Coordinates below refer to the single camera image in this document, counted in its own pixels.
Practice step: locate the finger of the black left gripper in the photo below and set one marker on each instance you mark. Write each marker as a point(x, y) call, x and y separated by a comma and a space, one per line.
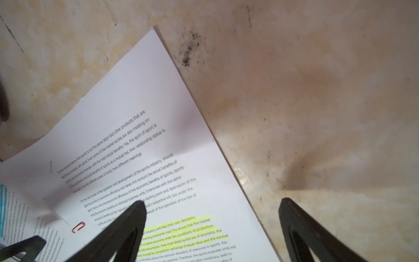
point(23, 251)

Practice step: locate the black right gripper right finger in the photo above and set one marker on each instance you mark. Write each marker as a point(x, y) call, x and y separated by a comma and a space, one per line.
point(304, 236)

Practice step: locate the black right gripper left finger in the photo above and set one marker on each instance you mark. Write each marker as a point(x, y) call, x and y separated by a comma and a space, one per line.
point(120, 241)

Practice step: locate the red paperclip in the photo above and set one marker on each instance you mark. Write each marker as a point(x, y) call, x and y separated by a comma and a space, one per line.
point(78, 227)

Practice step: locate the yellow highlighted paper document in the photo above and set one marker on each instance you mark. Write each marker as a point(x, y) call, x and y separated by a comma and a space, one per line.
point(138, 135)

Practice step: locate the blue highlighted paper document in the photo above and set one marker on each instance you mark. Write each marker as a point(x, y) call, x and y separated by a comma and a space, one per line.
point(23, 217)

